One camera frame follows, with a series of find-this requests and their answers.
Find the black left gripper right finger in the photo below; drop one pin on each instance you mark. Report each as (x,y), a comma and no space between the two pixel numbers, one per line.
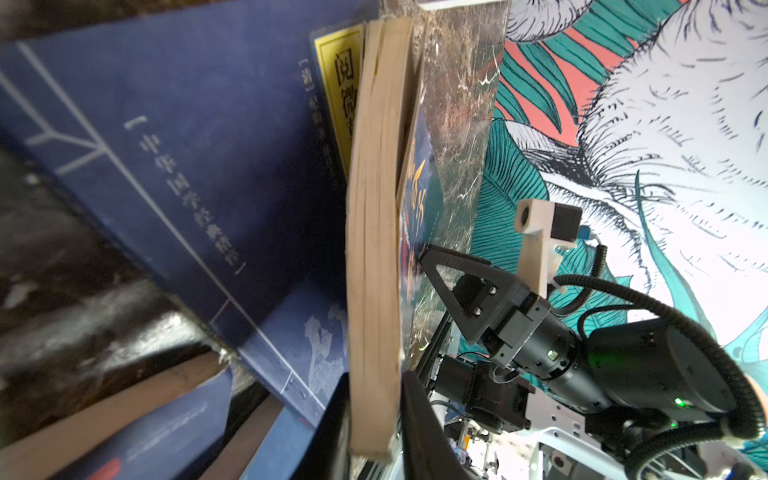
(426,451)

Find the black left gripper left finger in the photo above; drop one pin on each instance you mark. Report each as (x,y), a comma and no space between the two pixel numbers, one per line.
(327,456)

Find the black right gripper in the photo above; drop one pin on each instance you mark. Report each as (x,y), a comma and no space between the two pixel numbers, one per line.
(517,327)

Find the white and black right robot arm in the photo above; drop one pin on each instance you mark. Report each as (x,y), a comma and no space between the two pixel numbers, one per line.
(660,384)

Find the navy book under purple books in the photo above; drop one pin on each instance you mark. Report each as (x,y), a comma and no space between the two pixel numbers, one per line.
(200,140)

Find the navy book with yellow label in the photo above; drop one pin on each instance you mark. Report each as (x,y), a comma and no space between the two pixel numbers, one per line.
(269,445)

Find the blue book with yellow label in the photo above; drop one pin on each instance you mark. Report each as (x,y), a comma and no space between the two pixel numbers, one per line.
(169,426)

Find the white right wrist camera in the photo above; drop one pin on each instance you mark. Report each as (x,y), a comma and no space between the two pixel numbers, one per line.
(545,226)

